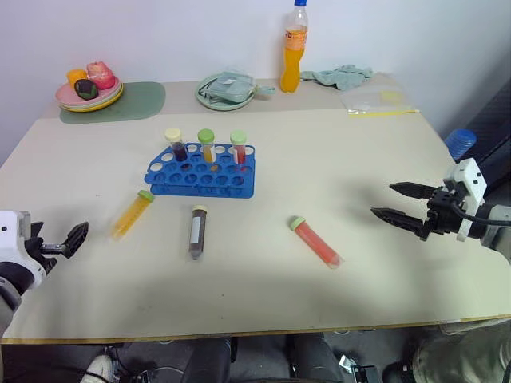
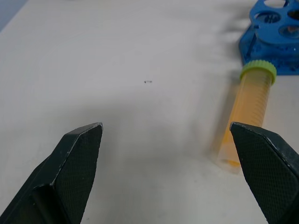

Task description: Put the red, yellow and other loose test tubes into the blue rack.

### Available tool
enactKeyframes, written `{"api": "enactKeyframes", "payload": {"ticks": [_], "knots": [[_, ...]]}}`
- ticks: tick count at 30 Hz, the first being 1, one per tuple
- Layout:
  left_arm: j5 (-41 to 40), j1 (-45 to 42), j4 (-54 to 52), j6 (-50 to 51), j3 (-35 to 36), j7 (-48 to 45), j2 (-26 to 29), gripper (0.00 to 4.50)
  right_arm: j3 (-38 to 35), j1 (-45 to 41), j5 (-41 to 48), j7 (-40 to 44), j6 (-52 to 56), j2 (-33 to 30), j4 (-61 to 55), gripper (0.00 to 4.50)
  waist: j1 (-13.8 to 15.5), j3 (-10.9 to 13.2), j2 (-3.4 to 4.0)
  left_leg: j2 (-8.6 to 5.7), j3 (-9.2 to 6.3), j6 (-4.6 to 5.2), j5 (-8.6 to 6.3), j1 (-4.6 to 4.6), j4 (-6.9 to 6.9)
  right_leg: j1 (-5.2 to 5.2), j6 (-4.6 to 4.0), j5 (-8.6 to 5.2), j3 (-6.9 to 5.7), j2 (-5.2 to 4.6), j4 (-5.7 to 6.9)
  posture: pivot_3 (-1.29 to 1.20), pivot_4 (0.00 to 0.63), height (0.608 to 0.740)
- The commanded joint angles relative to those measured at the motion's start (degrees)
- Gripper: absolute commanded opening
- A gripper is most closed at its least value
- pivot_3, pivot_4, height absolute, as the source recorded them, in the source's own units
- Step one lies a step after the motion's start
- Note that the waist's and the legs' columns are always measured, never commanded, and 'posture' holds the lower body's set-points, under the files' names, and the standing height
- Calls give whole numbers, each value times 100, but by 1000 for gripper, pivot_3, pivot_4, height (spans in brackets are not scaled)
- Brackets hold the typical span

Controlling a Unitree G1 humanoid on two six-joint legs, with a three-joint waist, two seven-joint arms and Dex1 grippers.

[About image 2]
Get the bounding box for orange tube with green cap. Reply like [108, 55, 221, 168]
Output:
[216, 59, 278, 174]

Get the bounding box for blue tube rack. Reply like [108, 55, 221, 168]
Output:
[239, 0, 299, 76]

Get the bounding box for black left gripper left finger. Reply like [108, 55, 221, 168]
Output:
[0, 122, 104, 224]

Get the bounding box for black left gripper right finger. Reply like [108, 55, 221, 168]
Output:
[229, 121, 299, 224]

